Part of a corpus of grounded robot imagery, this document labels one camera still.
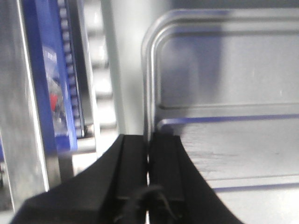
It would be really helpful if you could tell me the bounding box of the centre-left white roller track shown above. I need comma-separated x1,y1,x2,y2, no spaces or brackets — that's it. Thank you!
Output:
84,0,117,131

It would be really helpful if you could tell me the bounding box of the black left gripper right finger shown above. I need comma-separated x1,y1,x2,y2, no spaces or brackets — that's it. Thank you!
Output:
149,133,241,224

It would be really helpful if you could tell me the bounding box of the clear plastic bag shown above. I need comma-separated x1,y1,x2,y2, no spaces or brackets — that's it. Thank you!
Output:
43,46,68,136

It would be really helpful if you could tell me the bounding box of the blue bin lower left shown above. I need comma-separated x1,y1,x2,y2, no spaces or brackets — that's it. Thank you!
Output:
21,0,82,154

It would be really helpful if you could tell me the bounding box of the lower grey roller track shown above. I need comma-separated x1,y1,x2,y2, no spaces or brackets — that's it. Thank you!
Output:
57,0,84,138

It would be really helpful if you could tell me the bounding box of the steel front rack beam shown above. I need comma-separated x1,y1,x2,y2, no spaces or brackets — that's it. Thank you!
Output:
0,0,61,211

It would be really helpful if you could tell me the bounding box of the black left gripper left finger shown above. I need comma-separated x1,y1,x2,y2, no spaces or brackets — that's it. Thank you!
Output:
11,134,146,224

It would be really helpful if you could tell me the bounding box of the small silver tray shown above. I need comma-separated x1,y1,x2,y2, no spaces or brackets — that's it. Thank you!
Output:
142,8,299,224

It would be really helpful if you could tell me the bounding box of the large grey tray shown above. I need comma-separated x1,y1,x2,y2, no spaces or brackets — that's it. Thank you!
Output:
101,0,299,135

